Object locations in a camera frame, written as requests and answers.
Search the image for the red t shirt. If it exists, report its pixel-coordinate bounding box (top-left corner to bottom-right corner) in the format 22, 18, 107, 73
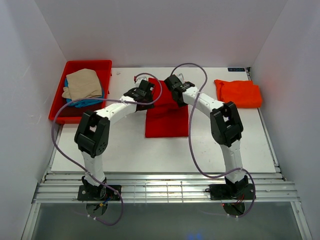
145, 78, 189, 138

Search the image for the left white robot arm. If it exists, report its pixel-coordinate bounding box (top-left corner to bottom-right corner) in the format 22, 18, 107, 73
74, 83, 155, 200

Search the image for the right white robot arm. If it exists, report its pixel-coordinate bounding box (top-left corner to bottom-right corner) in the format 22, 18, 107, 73
164, 75, 248, 199

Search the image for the beige folded t shirt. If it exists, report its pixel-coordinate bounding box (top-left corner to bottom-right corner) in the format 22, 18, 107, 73
62, 68, 102, 101

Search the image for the blue folded t shirt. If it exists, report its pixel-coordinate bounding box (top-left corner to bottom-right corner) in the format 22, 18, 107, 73
63, 78, 105, 108

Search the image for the blue table label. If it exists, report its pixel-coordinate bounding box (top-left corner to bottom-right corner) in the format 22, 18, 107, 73
227, 67, 246, 72

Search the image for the folded orange t shirt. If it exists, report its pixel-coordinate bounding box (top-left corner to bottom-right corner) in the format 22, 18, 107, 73
214, 79, 263, 109

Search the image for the red plastic bin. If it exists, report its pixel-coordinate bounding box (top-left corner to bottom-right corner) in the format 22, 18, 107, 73
48, 59, 112, 124

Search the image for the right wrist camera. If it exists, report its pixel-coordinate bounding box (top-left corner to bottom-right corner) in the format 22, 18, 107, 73
164, 73, 185, 91

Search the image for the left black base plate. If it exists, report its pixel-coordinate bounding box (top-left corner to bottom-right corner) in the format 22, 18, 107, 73
77, 185, 122, 202

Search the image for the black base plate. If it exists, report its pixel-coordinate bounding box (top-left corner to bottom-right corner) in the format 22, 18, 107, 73
205, 184, 256, 200
77, 185, 122, 202

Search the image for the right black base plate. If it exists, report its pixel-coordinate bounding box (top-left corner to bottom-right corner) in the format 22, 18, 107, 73
205, 184, 256, 200

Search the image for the aluminium rail frame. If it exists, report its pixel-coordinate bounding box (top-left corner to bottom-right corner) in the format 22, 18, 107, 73
20, 66, 313, 240

